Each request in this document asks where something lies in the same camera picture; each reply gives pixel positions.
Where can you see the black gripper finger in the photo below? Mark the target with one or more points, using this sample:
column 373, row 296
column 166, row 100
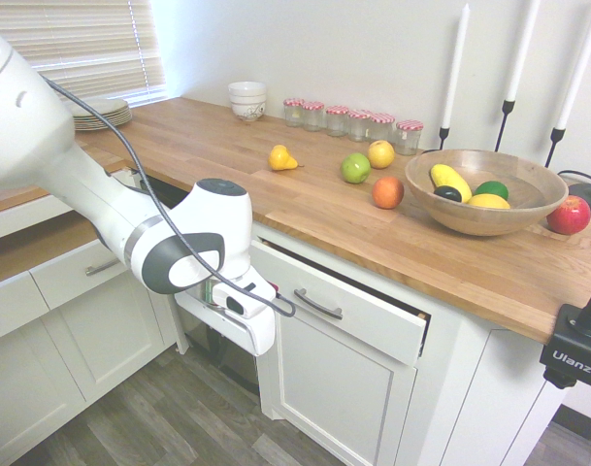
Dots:
column 222, row 352
column 211, row 344

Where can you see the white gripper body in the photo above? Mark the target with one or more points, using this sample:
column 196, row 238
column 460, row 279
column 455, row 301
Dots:
column 258, row 330

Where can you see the white wooden drawer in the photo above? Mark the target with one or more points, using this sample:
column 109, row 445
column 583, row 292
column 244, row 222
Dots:
column 363, row 315

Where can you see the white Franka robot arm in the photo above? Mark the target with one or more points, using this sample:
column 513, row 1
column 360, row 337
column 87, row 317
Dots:
column 81, row 175

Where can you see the white cabinet door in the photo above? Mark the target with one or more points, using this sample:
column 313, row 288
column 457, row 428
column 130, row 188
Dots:
column 334, row 388

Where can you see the white low cabinet unit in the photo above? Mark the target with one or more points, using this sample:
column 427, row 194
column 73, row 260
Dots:
column 81, row 340

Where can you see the yellow lemon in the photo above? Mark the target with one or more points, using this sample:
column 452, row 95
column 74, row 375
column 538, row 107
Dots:
column 489, row 201
column 281, row 159

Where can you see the green apple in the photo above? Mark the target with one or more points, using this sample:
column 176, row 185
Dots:
column 355, row 168

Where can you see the orange fruit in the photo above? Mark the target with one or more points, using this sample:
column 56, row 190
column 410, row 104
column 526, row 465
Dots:
column 388, row 192

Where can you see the yellow apple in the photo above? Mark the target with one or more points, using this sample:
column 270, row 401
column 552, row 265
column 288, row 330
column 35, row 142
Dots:
column 381, row 154

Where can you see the glass jar checkered red lid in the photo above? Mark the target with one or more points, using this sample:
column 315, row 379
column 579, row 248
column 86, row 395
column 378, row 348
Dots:
column 382, row 126
column 293, row 115
column 337, row 123
column 409, row 140
column 313, row 119
column 358, row 128

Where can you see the white ceramic bowl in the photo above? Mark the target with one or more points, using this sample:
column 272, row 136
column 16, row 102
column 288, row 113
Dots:
column 249, row 111
column 247, row 91

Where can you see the white kitchen cabinet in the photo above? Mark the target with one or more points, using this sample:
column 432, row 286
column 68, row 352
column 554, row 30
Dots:
column 469, row 388

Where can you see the yellow banana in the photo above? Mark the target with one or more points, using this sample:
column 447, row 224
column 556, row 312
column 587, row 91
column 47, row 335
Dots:
column 450, row 180

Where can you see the white plate stack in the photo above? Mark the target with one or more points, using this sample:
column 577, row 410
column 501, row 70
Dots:
column 106, row 116

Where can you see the large wooden bowl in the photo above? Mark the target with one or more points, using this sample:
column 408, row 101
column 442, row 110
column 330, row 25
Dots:
column 484, row 213

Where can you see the black candle holder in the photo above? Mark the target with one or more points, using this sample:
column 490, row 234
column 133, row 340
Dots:
column 444, row 136
column 557, row 141
column 506, row 116

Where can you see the green lime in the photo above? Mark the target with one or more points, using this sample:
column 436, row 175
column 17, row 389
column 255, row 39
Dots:
column 493, row 189

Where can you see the white window blinds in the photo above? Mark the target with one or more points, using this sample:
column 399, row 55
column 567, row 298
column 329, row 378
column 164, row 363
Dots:
column 81, row 48

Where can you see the tall white candle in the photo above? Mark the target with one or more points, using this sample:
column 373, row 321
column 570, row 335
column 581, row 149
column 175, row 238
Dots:
column 522, row 53
column 456, row 68
column 579, row 68

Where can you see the red apple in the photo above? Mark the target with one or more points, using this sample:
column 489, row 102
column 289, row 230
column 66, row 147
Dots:
column 569, row 216

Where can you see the black clamp camera stand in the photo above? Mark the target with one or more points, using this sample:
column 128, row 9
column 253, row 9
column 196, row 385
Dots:
column 571, row 359

